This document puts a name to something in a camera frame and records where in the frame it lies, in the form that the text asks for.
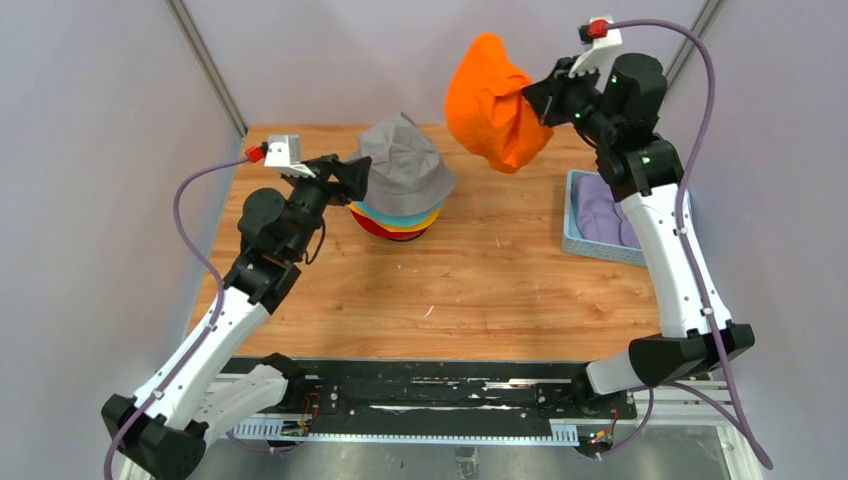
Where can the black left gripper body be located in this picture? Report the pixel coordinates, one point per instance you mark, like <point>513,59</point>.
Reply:
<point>311,195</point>

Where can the orange hat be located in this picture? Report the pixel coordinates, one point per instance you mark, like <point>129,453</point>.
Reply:
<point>485,109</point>

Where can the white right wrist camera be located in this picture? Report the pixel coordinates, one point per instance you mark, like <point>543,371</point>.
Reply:
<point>601,45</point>

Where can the grey hat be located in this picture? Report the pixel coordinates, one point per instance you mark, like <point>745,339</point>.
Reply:
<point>408,175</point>

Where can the aluminium frame rail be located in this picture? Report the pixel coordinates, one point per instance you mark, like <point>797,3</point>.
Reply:
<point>689,405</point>

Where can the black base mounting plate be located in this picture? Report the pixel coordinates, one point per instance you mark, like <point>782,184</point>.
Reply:
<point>444,399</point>

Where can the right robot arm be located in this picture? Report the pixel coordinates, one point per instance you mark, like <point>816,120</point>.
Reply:
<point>644,173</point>

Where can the light blue plastic basket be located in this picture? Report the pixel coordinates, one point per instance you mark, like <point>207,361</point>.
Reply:
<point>590,250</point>

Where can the yellow bucket hat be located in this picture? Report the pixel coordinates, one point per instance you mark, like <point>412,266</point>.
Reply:
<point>397,227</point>

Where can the lavender hat in basket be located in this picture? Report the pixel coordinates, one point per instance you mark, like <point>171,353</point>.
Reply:
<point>598,217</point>

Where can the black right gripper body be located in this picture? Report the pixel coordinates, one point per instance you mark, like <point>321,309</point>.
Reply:
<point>569,99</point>

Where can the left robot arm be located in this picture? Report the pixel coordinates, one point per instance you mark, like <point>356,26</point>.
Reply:
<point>225,311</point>

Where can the red bucket hat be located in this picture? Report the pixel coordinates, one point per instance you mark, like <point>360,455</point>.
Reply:
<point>373,228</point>

